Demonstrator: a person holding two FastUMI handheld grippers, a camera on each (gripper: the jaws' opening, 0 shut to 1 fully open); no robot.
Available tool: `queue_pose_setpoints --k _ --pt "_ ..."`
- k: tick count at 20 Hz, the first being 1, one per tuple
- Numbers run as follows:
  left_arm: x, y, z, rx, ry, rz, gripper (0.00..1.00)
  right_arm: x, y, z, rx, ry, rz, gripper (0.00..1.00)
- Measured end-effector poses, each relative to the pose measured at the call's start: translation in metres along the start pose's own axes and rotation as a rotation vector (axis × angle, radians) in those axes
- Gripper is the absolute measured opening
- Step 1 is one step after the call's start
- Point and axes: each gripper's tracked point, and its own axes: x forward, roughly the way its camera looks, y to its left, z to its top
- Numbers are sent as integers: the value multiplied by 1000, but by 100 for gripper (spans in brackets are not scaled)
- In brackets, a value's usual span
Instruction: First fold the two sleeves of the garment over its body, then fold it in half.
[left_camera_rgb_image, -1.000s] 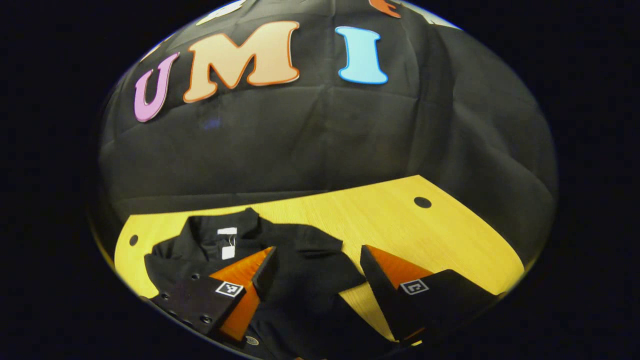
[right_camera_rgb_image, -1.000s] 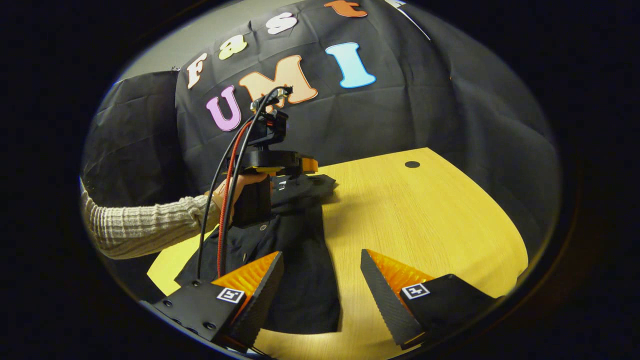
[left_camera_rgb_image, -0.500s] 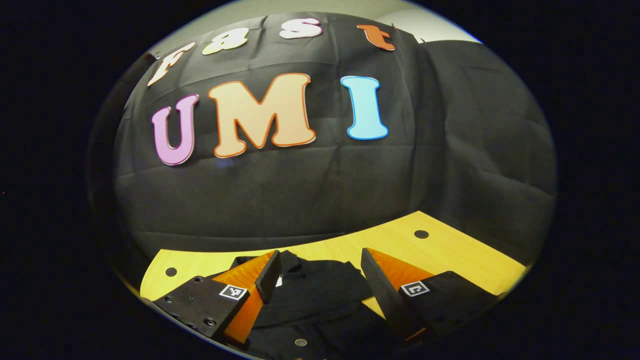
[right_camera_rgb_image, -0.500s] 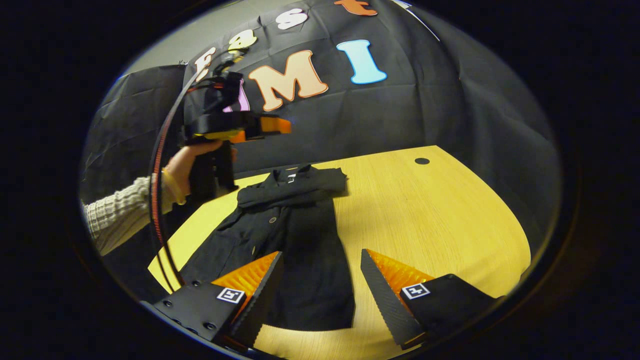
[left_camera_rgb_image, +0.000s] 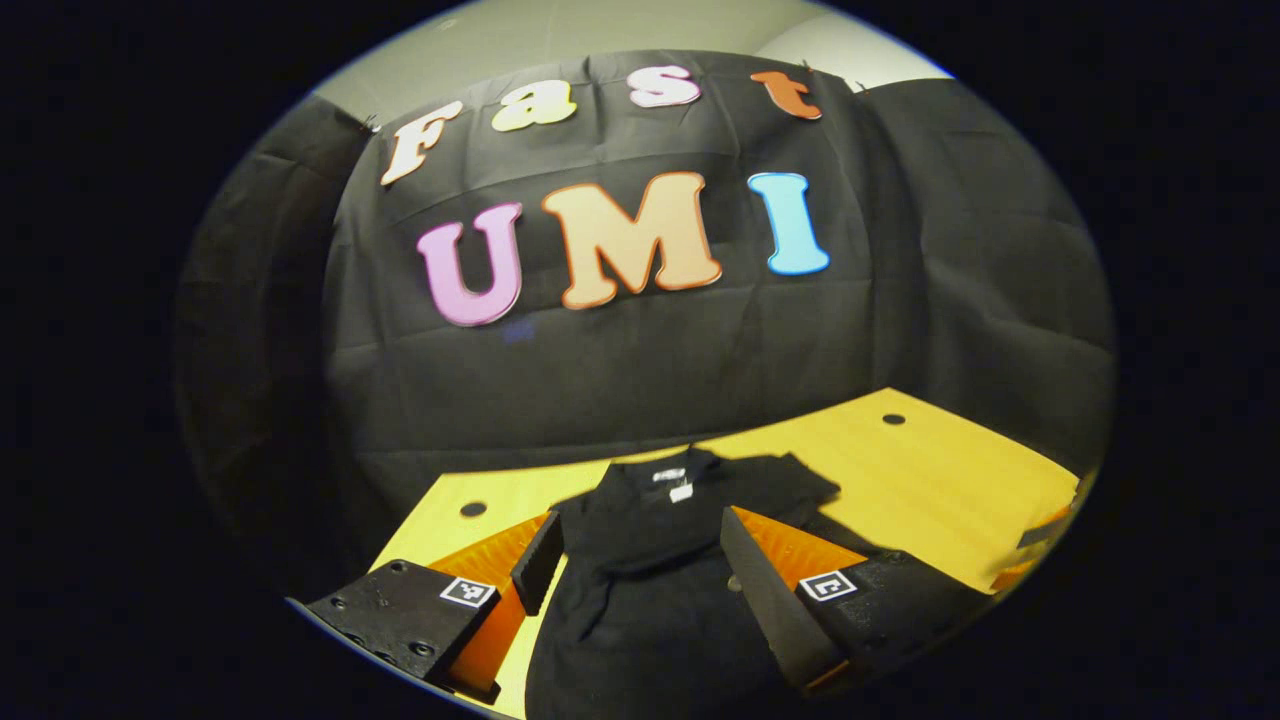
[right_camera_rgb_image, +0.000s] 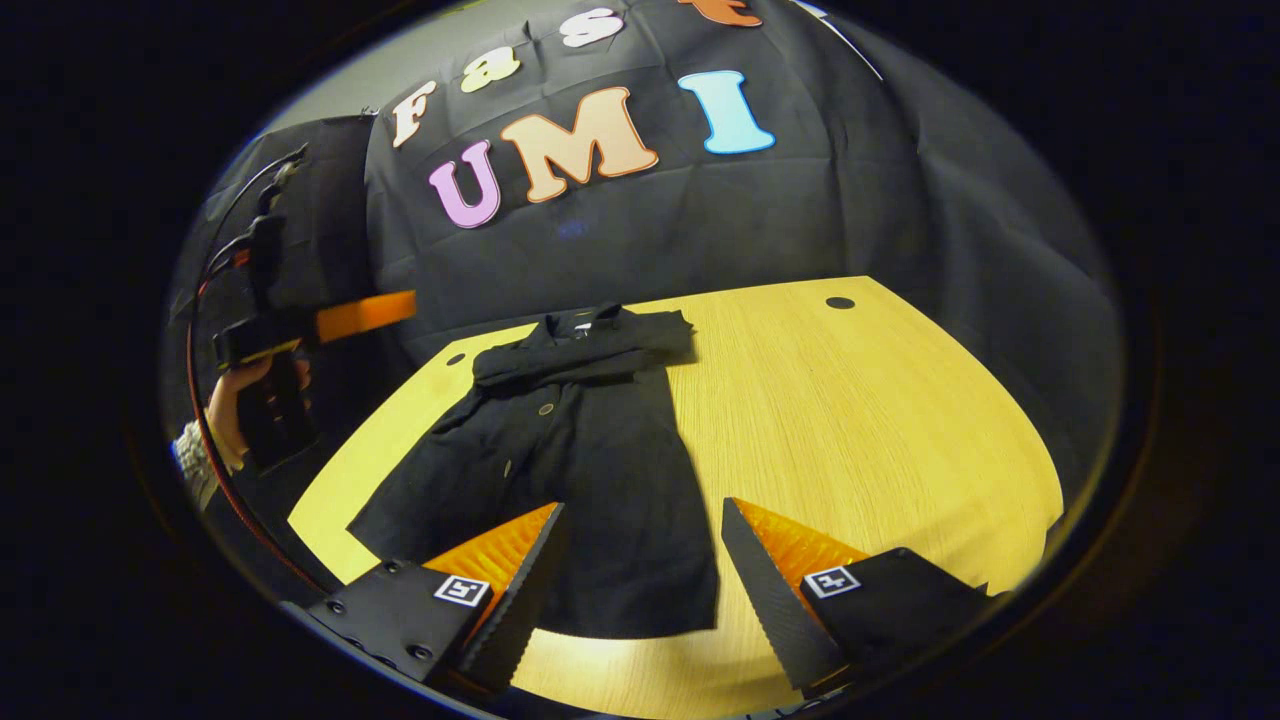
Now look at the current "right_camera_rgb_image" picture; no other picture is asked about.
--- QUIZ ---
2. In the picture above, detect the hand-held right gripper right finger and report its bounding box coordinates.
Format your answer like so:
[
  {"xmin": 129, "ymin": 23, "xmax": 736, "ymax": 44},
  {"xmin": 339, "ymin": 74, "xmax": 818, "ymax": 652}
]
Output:
[{"xmin": 720, "ymin": 497, "xmax": 1001, "ymax": 698}]

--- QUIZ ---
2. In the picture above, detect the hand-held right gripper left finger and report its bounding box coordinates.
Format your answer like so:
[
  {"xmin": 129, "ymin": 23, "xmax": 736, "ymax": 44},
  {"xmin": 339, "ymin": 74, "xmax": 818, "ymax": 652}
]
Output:
[{"xmin": 305, "ymin": 502, "xmax": 569, "ymax": 696}]

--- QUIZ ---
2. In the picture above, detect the black buttoned coat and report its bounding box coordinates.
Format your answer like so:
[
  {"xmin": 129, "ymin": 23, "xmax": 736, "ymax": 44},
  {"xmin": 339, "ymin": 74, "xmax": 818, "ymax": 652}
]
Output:
[{"xmin": 347, "ymin": 303, "xmax": 721, "ymax": 639}]

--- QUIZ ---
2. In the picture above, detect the black backdrop cloth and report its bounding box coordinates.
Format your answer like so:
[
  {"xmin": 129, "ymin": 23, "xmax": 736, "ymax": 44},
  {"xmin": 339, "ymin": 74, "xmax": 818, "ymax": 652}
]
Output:
[{"xmin": 165, "ymin": 0, "xmax": 1121, "ymax": 471}]

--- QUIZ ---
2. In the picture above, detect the black cable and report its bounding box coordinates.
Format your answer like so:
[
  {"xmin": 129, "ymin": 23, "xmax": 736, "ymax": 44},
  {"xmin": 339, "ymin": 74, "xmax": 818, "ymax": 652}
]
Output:
[{"xmin": 195, "ymin": 145, "xmax": 309, "ymax": 291}]

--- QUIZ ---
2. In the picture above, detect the red cable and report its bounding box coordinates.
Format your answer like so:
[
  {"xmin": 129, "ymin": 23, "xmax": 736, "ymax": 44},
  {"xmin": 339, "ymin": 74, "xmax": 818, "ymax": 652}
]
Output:
[{"xmin": 185, "ymin": 250, "xmax": 326, "ymax": 593}]

